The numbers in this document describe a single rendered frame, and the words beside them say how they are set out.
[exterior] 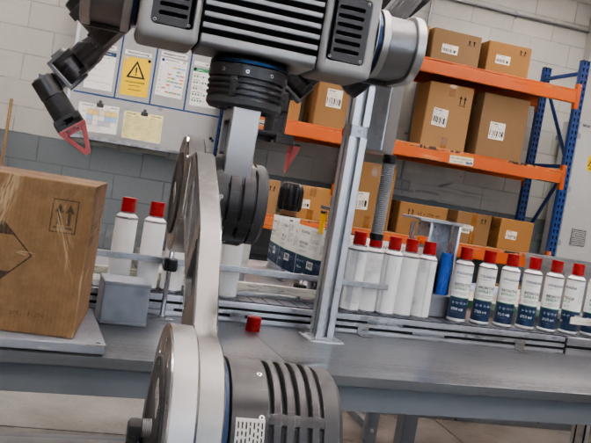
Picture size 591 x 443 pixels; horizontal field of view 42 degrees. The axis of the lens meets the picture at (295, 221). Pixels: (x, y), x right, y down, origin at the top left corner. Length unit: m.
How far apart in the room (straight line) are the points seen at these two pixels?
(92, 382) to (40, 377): 0.09
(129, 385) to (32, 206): 0.36
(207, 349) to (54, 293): 0.58
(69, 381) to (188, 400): 0.65
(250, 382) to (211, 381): 0.06
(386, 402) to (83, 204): 0.72
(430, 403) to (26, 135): 5.06
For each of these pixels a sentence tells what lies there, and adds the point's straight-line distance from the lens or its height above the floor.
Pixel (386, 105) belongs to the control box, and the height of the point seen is 1.39.
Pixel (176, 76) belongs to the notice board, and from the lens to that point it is 6.25.
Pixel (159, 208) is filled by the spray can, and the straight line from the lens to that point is 1.82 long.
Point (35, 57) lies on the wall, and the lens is 6.39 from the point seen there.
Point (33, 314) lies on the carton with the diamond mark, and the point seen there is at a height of 0.89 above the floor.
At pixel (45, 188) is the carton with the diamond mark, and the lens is 1.39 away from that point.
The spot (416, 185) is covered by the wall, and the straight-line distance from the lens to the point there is 6.88.
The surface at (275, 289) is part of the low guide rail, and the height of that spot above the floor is 0.91.
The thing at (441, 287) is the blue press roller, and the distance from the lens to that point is 2.17.
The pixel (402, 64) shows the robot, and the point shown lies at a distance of 1.39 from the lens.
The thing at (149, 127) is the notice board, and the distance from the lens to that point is 6.22.
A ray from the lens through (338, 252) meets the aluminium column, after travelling 1.80.
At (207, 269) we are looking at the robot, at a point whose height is 1.06.
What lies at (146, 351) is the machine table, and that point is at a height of 0.83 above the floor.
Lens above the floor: 1.19
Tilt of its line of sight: 3 degrees down
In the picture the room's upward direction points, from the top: 9 degrees clockwise
